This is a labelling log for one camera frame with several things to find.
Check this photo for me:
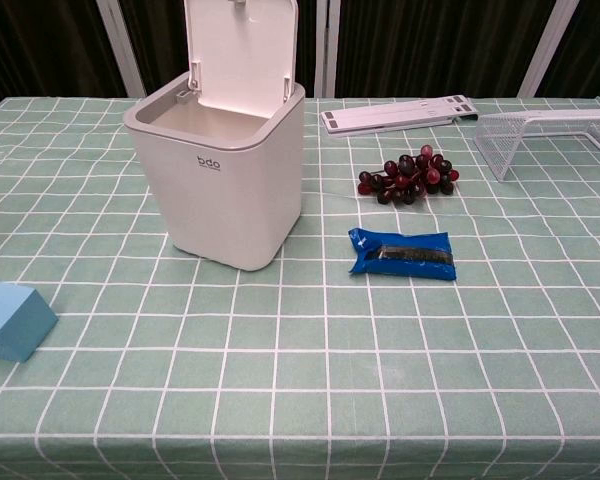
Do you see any white plastic trash bin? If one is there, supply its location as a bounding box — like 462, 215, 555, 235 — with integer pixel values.
122, 0, 307, 273

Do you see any light blue foam block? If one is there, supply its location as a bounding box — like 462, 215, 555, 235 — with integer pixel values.
0, 280, 60, 363

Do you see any blue snack packet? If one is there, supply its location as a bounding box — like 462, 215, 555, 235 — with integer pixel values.
347, 227, 458, 282

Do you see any green checkered tablecloth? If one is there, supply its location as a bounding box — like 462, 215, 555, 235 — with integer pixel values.
0, 94, 600, 480

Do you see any dark red grape bunch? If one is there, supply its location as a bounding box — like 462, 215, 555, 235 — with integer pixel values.
357, 144, 460, 206

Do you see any white folding stand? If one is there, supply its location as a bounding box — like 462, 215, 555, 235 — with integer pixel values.
320, 97, 480, 136

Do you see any dark curtain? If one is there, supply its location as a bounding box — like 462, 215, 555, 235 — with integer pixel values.
0, 0, 600, 99

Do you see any white frame bar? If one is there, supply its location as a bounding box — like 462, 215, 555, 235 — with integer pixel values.
97, 0, 148, 98
313, 0, 341, 98
517, 0, 580, 98

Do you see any white wire mesh basket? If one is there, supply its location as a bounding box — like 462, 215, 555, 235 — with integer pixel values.
473, 108, 600, 184

